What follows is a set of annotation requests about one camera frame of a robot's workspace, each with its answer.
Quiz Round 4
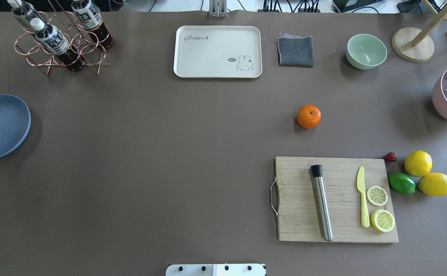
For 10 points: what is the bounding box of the yellow lemon upper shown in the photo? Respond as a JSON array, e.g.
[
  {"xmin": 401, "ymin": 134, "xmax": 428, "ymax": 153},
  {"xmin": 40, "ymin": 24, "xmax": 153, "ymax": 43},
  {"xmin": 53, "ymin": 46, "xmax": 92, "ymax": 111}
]
[{"xmin": 404, "ymin": 151, "xmax": 433, "ymax": 177}]

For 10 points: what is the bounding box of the steel muddler black tip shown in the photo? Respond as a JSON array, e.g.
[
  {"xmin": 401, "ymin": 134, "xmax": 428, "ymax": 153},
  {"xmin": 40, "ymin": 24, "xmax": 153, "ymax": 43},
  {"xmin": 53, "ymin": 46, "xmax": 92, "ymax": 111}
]
[{"xmin": 311, "ymin": 164, "xmax": 334, "ymax": 242}]

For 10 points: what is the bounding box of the yellow lemon lower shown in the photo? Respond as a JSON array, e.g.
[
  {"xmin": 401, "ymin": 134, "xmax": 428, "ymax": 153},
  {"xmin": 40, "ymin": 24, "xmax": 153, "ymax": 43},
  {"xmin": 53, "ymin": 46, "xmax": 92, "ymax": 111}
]
[{"xmin": 418, "ymin": 173, "xmax": 447, "ymax": 196}]

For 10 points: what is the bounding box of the cream rabbit tray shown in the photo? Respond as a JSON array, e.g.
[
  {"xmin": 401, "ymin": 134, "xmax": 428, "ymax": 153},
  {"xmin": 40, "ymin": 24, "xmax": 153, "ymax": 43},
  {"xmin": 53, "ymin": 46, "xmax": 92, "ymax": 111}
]
[{"xmin": 173, "ymin": 26, "xmax": 263, "ymax": 78}]

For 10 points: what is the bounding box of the grey folded cloth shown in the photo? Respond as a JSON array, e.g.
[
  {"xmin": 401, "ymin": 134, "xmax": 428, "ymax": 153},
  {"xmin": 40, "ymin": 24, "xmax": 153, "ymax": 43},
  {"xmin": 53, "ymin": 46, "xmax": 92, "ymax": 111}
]
[{"xmin": 276, "ymin": 33, "xmax": 314, "ymax": 68}]

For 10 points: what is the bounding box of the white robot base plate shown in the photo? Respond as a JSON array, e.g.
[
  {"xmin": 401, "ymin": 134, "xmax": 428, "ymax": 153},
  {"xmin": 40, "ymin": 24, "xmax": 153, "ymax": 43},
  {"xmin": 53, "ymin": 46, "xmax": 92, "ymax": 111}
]
[{"xmin": 165, "ymin": 263, "xmax": 267, "ymax": 276}]

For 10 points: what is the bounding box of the yellow plastic knife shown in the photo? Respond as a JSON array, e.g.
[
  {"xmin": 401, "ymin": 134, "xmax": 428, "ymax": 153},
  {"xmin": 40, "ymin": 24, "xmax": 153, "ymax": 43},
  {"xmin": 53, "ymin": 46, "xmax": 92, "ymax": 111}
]
[{"xmin": 356, "ymin": 166, "xmax": 370, "ymax": 228}]

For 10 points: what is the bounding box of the lemon half lower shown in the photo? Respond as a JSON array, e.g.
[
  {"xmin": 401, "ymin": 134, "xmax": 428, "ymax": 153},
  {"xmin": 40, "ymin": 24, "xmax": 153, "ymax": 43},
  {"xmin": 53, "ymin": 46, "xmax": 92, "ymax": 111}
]
[{"xmin": 370, "ymin": 209, "xmax": 396, "ymax": 233}]

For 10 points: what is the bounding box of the tea bottle right back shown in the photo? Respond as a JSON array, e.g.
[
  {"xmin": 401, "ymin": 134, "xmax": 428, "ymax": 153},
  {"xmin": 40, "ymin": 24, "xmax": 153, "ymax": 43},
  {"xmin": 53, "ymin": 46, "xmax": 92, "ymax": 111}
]
[{"xmin": 71, "ymin": 0, "xmax": 114, "ymax": 49}]

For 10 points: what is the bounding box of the wooden cutting board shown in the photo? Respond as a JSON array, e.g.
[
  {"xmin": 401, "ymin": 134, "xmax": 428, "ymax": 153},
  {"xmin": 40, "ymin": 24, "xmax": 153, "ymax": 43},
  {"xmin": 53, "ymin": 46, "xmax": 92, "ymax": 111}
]
[{"xmin": 274, "ymin": 156, "xmax": 399, "ymax": 243}]

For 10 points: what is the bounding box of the copper wire bottle rack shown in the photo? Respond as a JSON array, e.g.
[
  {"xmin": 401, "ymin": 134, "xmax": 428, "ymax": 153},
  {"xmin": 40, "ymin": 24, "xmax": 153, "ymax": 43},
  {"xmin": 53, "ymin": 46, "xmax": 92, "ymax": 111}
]
[{"xmin": 8, "ymin": 0, "xmax": 114, "ymax": 75}]

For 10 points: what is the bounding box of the yellow lemon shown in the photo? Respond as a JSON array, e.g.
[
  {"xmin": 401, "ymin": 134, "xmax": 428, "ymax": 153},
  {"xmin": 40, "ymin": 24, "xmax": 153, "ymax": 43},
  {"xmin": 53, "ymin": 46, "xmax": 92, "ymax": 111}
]
[
  {"xmin": 404, "ymin": 151, "xmax": 433, "ymax": 177},
  {"xmin": 418, "ymin": 173, "xmax": 447, "ymax": 196}
]

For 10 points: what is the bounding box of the red strawberry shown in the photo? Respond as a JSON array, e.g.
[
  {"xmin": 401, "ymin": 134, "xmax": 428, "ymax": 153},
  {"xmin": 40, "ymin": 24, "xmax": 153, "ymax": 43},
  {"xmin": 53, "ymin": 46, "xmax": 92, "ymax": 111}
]
[{"xmin": 383, "ymin": 152, "xmax": 397, "ymax": 163}]

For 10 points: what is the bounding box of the blue round plate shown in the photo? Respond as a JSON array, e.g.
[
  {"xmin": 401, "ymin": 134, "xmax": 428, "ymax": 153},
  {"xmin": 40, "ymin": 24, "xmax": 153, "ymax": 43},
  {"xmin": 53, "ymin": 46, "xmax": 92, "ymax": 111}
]
[{"xmin": 0, "ymin": 94, "xmax": 32, "ymax": 158}]

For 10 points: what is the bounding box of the green lime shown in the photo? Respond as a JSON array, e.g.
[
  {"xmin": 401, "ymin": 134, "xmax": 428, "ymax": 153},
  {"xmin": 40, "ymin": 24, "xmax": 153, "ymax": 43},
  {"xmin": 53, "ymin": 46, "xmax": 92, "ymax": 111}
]
[{"xmin": 388, "ymin": 173, "xmax": 416, "ymax": 195}]

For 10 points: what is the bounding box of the tea bottle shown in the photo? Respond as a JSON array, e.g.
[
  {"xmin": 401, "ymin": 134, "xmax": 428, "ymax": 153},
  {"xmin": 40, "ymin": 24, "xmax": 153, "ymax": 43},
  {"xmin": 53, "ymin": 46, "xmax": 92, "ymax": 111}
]
[
  {"xmin": 71, "ymin": 0, "xmax": 114, "ymax": 49},
  {"xmin": 30, "ymin": 18, "xmax": 84, "ymax": 72},
  {"xmin": 8, "ymin": 0, "xmax": 46, "ymax": 30}
]

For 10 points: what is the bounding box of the tea bottle front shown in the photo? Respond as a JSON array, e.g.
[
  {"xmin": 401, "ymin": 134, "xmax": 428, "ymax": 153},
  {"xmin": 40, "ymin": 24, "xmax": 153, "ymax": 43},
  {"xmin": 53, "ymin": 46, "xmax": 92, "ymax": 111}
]
[{"xmin": 30, "ymin": 18, "xmax": 84, "ymax": 72}]

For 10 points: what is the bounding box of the tea bottle left back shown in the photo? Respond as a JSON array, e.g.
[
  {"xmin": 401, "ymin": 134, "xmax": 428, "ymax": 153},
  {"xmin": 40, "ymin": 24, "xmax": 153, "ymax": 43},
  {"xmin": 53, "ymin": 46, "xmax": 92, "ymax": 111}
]
[{"xmin": 8, "ymin": 0, "xmax": 46, "ymax": 30}]

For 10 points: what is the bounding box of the wooden stand with round base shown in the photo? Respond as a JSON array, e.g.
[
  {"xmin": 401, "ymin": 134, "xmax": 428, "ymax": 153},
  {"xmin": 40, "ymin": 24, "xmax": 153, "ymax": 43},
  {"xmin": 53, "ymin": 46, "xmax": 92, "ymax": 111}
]
[{"xmin": 391, "ymin": 4, "xmax": 447, "ymax": 62}]

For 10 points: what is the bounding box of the orange fruit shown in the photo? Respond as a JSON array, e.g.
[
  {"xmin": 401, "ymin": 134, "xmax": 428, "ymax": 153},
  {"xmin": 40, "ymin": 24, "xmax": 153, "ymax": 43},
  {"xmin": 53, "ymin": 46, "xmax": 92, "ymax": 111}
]
[{"xmin": 296, "ymin": 105, "xmax": 322, "ymax": 129}]

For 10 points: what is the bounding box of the mint green bowl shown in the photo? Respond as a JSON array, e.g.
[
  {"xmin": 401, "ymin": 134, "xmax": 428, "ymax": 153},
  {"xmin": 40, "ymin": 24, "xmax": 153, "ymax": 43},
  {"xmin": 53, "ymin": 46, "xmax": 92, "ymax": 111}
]
[{"xmin": 346, "ymin": 34, "xmax": 388, "ymax": 70}]

